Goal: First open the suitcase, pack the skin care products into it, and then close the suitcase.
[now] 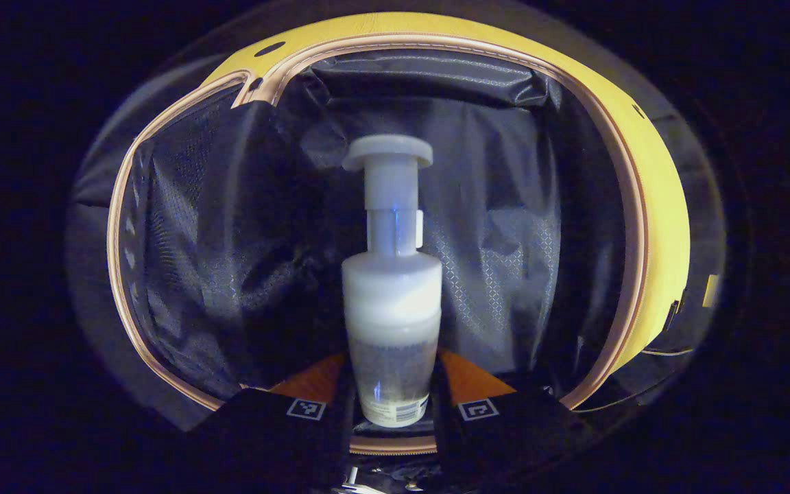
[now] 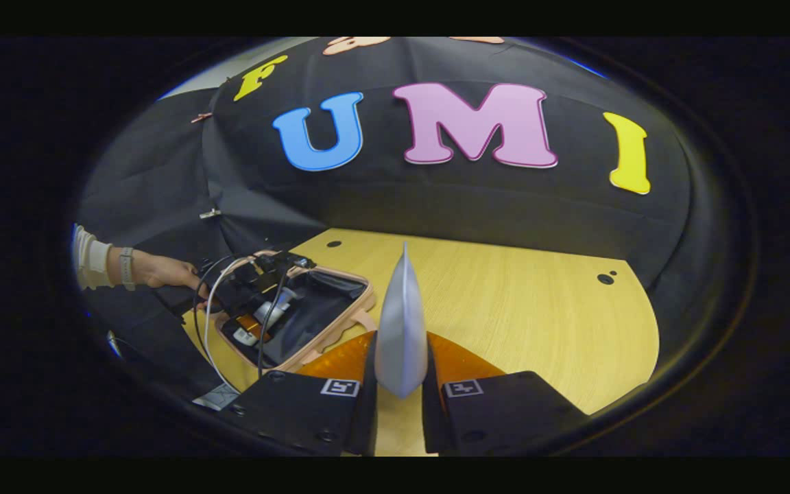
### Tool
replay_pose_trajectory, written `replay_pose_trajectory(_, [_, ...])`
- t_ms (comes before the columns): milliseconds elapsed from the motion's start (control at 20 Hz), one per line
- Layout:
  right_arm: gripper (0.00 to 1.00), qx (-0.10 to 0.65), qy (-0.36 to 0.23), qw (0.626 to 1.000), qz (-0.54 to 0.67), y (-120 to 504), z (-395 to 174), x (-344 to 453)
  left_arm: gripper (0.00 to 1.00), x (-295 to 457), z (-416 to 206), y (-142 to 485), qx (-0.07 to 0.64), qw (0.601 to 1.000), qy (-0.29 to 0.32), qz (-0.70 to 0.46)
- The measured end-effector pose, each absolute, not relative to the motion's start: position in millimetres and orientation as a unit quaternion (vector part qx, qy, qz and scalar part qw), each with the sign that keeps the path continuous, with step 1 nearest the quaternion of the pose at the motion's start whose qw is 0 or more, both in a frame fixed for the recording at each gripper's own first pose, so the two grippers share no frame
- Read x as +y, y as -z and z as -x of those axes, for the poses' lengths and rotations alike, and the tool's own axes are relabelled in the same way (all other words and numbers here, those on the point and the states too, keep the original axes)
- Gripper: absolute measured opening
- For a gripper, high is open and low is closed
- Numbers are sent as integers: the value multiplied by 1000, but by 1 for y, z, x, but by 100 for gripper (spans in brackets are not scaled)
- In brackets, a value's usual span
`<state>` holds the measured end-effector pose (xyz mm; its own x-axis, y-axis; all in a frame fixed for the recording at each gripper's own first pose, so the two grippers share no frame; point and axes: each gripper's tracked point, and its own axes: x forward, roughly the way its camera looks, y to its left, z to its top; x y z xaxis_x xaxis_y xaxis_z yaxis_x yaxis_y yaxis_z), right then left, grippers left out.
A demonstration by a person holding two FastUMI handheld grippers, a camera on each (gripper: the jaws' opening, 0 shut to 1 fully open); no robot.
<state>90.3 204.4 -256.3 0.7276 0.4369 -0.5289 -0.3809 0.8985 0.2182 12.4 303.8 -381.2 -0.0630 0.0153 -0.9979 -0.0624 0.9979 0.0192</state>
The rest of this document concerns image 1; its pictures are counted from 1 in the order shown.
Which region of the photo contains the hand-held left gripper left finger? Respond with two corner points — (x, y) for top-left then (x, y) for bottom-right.
(186, 351), (357, 494)

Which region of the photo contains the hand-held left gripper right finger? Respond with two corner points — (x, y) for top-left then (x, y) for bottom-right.
(433, 346), (598, 484)

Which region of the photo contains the white pump bottle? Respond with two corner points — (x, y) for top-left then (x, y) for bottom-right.
(340, 134), (444, 428)

